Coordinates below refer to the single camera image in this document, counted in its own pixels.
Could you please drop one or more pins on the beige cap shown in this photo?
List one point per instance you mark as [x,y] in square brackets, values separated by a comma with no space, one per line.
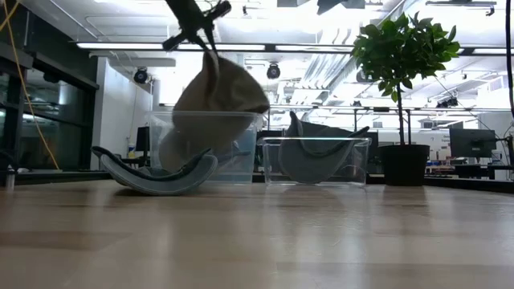
[221,88]

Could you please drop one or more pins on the black plant pot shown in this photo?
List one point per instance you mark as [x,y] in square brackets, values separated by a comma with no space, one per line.
[403,164]

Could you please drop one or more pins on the large clear plastic bin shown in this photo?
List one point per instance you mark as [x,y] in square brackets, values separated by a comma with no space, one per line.
[245,168]

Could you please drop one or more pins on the black computer monitor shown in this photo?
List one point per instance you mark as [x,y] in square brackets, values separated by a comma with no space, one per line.
[471,142]
[142,138]

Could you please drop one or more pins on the dark office desk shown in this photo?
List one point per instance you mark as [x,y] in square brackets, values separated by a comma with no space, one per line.
[470,172]

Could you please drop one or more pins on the small clear plastic bin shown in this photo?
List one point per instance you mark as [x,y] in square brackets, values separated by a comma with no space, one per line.
[269,160]

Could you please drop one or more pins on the white and yellow bottle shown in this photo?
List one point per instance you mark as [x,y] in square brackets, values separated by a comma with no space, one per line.
[131,150]

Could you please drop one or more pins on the washed grey-blue cap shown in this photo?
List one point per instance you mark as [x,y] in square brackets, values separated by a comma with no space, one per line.
[313,164]

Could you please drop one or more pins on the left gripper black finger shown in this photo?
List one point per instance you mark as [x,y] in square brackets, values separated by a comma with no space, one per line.
[202,41]
[210,38]

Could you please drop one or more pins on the green leafy small tree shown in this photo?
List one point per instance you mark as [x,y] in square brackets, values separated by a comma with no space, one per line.
[405,48]

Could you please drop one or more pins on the ceiling light strip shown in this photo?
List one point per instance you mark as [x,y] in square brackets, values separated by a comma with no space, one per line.
[237,47]
[120,46]
[494,51]
[313,48]

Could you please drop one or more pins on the round black ceiling fixture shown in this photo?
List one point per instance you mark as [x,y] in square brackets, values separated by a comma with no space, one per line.
[141,76]
[273,71]

